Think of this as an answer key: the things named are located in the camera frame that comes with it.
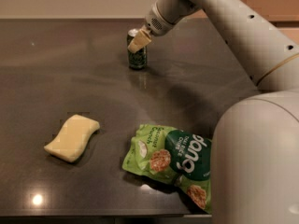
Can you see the green rice chip bag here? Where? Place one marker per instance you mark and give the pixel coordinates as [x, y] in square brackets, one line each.
[173, 157]

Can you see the green soda can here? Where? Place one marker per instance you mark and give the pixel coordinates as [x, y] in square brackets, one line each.
[136, 60]

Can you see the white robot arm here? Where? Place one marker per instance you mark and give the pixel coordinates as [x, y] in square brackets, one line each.
[255, 151]

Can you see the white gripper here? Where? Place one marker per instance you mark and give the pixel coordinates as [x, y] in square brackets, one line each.
[154, 22]

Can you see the yellow sponge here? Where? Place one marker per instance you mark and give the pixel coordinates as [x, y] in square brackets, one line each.
[72, 139]

